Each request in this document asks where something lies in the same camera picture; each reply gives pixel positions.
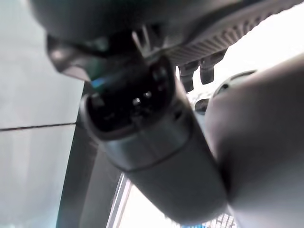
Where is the right robot hand grey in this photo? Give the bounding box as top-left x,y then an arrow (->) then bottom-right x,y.
194,54 -> 304,228

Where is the dark grey cylindrical robot limb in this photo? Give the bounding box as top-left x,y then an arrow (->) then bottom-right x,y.
78,54 -> 230,221

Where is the dark robot torso with grille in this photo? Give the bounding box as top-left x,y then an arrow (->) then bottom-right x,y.
29,0 -> 293,83

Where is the dark vertical pillar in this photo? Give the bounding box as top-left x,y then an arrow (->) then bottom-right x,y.
57,82 -> 124,228

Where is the black cable plug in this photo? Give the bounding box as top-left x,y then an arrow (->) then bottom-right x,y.
180,62 -> 198,93
199,58 -> 216,86

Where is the white window frame strip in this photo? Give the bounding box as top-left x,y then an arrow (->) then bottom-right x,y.
106,176 -> 133,228

